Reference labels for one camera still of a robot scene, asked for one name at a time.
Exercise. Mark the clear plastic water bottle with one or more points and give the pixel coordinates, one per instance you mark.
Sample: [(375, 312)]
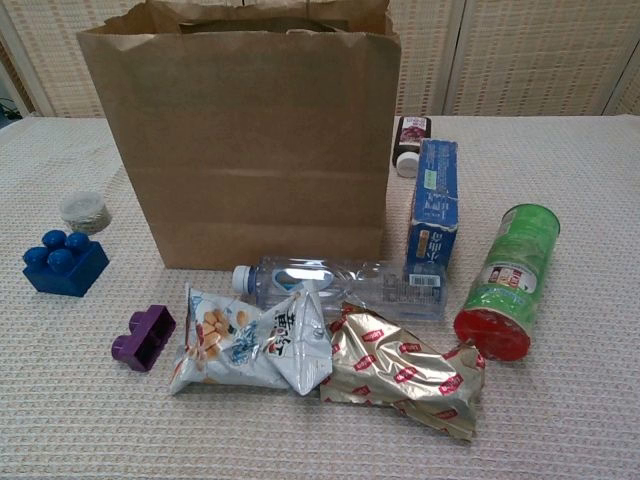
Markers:
[(370, 290)]

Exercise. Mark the blue orange biscuit box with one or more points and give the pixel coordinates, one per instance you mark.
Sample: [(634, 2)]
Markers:
[(432, 200)]

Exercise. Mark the gold foil snack packet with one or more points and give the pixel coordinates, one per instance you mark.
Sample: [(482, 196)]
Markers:
[(385, 370)]

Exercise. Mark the silver snack packet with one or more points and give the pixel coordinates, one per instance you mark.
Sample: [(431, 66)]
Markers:
[(225, 350)]

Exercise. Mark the green chip canister red lid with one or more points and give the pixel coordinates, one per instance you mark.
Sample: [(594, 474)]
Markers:
[(510, 270)]

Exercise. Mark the brown paper bag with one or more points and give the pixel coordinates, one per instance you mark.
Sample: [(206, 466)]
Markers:
[(240, 150)]

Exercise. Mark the dark juice bottle white cap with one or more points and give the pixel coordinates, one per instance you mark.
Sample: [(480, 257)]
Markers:
[(412, 135)]

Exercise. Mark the purple toy brick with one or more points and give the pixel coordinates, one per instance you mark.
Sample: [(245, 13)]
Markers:
[(150, 340)]

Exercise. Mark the blue toy brick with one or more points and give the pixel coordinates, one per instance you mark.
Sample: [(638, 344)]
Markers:
[(70, 275)]

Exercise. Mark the beige bamboo folding screen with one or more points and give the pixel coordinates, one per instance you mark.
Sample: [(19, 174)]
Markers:
[(525, 55)]

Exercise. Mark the white woven tablecloth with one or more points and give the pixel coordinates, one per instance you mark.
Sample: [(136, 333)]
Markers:
[(550, 400)]

